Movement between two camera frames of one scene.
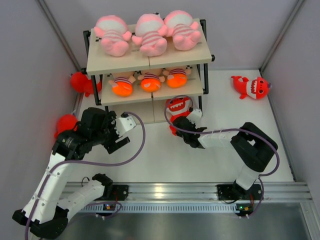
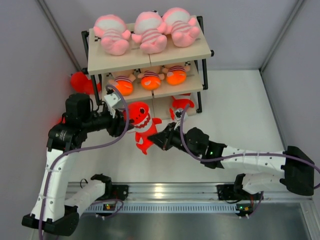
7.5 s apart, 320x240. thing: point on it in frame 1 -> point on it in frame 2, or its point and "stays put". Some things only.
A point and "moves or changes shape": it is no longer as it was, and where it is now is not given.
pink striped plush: [113, 30] stays put
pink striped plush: [150, 28] stays put
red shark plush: [257, 88] -> [139, 115]
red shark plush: [177, 107] moves or changes shape
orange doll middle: [150, 82] stays put
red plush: [80, 82] stays put
